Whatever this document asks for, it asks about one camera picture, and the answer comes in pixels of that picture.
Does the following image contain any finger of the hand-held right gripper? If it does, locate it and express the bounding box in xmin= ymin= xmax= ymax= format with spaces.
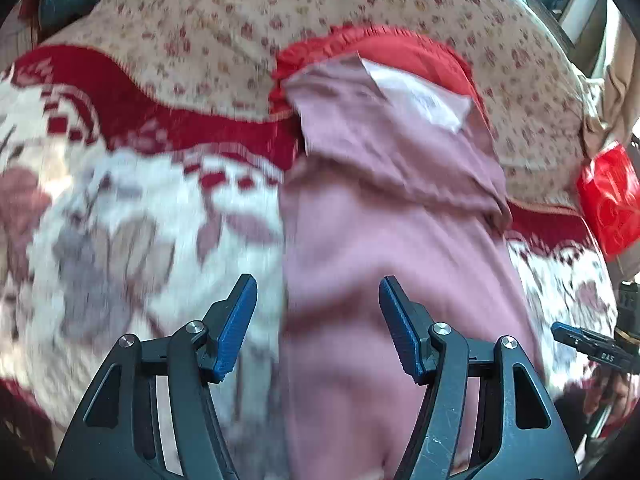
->
xmin=550 ymin=322 xmax=626 ymax=374

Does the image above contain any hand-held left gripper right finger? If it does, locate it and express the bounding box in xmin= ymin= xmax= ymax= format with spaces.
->
xmin=378 ymin=275 xmax=581 ymax=480

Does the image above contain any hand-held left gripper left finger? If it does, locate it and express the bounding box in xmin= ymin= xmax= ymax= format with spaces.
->
xmin=52 ymin=273 xmax=258 ymax=480

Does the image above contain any pink long-sleeved top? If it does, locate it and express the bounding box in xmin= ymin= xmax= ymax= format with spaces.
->
xmin=277 ymin=57 xmax=551 ymax=480

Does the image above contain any person's right hand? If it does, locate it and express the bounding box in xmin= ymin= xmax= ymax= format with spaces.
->
xmin=582 ymin=373 xmax=640 ymax=417

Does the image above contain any red plastic bag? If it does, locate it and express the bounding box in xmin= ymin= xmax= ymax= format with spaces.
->
xmin=576 ymin=141 xmax=640 ymax=261

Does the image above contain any red and white plush blanket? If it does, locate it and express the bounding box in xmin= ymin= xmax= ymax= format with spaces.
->
xmin=0 ymin=45 xmax=621 ymax=480

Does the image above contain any beige cloth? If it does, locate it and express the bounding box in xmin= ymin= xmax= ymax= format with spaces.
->
xmin=580 ymin=62 xmax=640 ymax=158

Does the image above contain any red ruffled pillow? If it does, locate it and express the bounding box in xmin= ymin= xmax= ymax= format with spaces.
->
xmin=270 ymin=26 xmax=493 ymax=126

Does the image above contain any floral quilt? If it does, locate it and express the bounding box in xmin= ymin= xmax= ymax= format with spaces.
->
xmin=37 ymin=0 xmax=603 ymax=211

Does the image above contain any window frame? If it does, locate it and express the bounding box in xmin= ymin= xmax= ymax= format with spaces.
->
xmin=542 ymin=0 xmax=623 ymax=51

